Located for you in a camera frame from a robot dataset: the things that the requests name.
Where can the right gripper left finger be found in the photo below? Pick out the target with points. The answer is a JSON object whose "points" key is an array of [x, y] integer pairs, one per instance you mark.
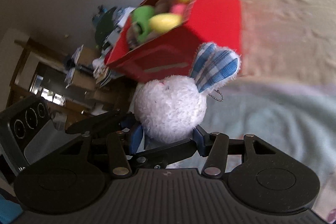
{"points": [[109, 152]]}

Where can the green plush toy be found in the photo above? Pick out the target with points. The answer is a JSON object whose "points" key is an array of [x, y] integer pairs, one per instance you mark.
{"points": [[140, 22]]}

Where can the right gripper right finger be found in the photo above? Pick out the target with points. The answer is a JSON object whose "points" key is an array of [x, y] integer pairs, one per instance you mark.
{"points": [[216, 147]]}

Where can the wooden desk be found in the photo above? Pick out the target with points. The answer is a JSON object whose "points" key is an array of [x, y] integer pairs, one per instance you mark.
{"points": [[64, 84]]}

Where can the dark green bag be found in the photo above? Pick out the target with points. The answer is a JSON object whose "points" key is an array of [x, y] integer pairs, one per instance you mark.
{"points": [[104, 25]]}

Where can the white bunny plush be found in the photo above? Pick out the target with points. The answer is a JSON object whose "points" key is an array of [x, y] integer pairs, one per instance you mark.
{"points": [[169, 109]]}

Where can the red cardboard box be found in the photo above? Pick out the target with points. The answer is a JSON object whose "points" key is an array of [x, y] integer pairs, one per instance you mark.
{"points": [[173, 53]]}

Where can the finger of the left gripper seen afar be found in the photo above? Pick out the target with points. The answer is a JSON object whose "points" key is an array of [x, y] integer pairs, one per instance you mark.
{"points": [[161, 157]]}

